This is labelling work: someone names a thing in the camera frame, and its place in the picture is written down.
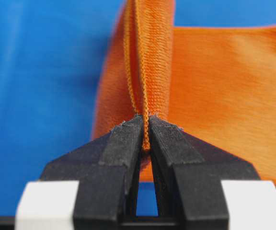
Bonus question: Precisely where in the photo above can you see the blue table cloth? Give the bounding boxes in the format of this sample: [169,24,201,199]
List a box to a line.
[0,0,276,218]

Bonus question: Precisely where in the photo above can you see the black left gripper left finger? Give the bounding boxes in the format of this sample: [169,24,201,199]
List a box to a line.
[15,114,145,230]

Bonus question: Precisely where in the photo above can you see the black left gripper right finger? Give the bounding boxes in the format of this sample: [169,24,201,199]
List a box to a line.
[149,115,276,230]

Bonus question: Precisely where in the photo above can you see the orange towel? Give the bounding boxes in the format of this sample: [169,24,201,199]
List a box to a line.
[92,0,276,185]

